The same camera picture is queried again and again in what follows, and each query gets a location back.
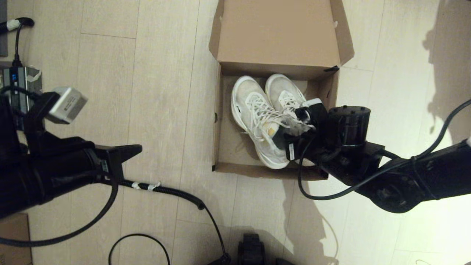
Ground white mesh lace-up sneaker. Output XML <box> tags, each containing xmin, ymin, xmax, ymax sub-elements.
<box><xmin>231</xmin><ymin>75</ymin><xmax>295</xmax><ymax>170</ymax></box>
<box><xmin>265</xmin><ymin>73</ymin><xmax>317</xmax><ymax>167</ymax></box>

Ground brown cardboard shoe box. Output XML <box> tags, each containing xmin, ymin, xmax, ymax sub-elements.
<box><xmin>208</xmin><ymin>0</ymin><xmax>354</xmax><ymax>181</ymax></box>

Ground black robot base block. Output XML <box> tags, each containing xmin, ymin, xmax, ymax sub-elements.
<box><xmin>237</xmin><ymin>233</ymin><xmax>266</xmax><ymax>265</ymax></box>

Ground grey power supply unit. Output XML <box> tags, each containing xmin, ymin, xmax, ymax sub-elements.
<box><xmin>0</xmin><ymin>66</ymin><xmax>43</xmax><ymax>111</ymax></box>

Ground plain brown cardboard carton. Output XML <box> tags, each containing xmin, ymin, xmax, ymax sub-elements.
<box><xmin>0</xmin><ymin>213</ymin><xmax>33</xmax><ymax>265</ymax></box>

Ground dark grey panel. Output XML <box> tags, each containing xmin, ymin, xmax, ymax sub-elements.
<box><xmin>0</xmin><ymin>0</ymin><xmax>8</xmax><ymax>57</ymax></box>

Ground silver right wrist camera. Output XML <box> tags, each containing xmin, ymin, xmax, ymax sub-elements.
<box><xmin>294</xmin><ymin>98</ymin><xmax>328</xmax><ymax>124</ymax></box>

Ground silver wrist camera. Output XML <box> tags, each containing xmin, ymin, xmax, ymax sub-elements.
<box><xmin>294</xmin><ymin>98</ymin><xmax>328</xmax><ymax>124</ymax></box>
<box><xmin>47</xmin><ymin>87</ymin><xmax>88</xmax><ymax>124</ymax></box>

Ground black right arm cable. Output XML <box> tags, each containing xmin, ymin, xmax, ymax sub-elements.
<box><xmin>297</xmin><ymin>99</ymin><xmax>471</xmax><ymax>201</ymax></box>

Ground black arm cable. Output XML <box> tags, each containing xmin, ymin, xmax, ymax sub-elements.
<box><xmin>297</xmin><ymin>99</ymin><xmax>471</xmax><ymax>201</ymax></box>
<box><xmin>0</xmin><ymin>177</ymin><xmax>120</xmax><ymax>247</ymax></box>

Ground black corrugated cable white tape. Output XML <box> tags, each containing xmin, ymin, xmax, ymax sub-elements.
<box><xmin>120</xmin><ymin>180</ymin><xmax>232</xmax><ymax>265</ymax></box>

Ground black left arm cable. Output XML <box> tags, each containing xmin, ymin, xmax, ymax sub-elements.
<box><xmin>0</xmin><ymin>177</ymin><xmax>120</xmax><ymax>247</ymax></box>

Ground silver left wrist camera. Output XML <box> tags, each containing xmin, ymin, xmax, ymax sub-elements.
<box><xmin>47</xmin><ymin>87</ymin><xmax>88</xmax><ymax>124</ymax></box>

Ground thin black cable loop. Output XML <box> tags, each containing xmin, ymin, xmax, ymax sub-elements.
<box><xmin>109</xmin><ymin>234</ymin><xmax>171</xmax><ymax>265</ymax></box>

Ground thin pale wire loop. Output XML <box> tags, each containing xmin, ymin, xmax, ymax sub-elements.
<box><xmin>320</xmin><ymin>215</ymin><xmax>339</xmax><ymax>264</ymax></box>

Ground black power cord taped sleeve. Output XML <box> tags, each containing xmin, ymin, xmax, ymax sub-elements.
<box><xmin>0</xmin><ymin>17</ymin><xmax>35</xmax><ymax>68</ymax></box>

